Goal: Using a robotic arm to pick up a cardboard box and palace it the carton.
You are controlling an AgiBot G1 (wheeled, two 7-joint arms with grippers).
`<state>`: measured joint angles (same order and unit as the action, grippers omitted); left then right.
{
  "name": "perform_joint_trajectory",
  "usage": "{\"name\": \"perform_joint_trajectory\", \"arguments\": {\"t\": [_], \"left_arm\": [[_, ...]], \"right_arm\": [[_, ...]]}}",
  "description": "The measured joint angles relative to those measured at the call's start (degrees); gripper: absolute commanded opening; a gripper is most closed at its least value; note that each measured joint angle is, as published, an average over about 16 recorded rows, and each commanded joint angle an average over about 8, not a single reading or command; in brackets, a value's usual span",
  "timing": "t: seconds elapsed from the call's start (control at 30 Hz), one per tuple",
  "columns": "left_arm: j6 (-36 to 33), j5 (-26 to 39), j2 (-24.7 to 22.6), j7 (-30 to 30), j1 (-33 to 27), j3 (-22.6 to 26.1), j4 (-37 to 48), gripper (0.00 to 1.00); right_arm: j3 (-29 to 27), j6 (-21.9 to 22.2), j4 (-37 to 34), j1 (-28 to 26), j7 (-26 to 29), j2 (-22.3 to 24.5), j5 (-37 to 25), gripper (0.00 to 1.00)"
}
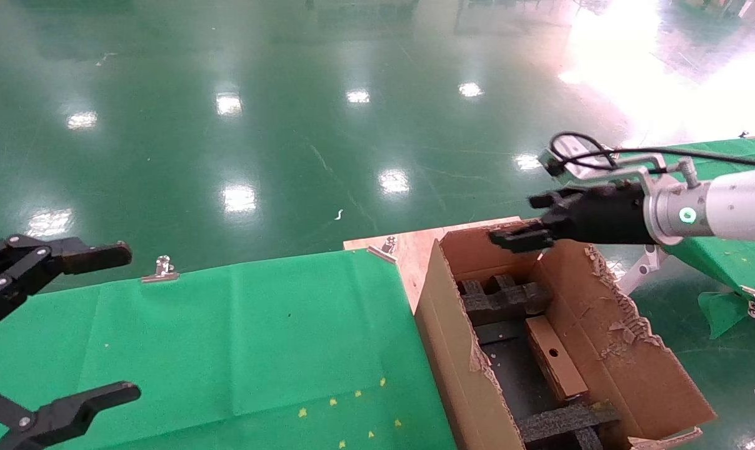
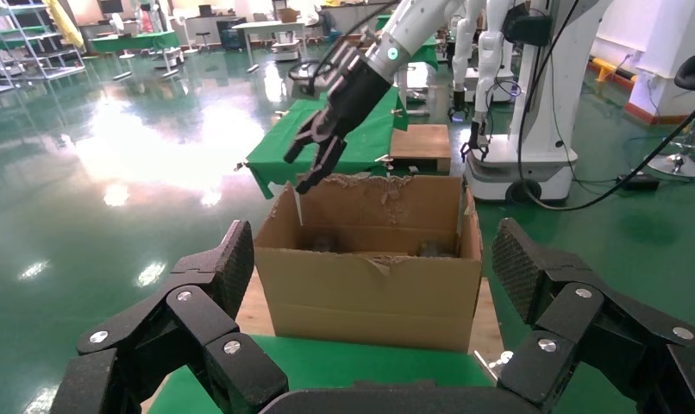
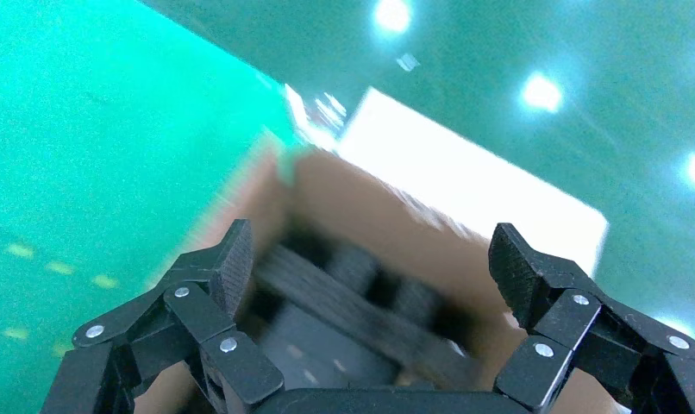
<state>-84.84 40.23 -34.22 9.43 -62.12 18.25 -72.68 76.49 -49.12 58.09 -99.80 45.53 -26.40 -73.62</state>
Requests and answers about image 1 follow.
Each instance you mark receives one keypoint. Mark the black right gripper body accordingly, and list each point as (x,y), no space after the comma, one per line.
(609,215)

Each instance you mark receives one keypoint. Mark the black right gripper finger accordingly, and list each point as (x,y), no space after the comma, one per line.
(552,200)
(521,240)

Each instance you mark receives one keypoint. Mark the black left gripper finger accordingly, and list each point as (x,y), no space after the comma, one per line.
(71,409)
(59,257)

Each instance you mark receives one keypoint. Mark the small cardboard box with hole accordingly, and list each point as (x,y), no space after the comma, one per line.
(555,359)

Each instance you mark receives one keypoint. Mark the large open cardboard carton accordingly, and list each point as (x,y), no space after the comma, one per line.
(452,350)

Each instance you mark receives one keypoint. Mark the dark carton bottom liner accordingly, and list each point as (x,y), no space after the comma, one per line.
(515,375)

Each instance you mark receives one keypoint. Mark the black foam insert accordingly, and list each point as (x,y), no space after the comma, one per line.
(565,425)
(505,300)

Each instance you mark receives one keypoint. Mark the green tablecloth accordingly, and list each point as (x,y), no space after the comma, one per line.
(727,262)
(227,350)

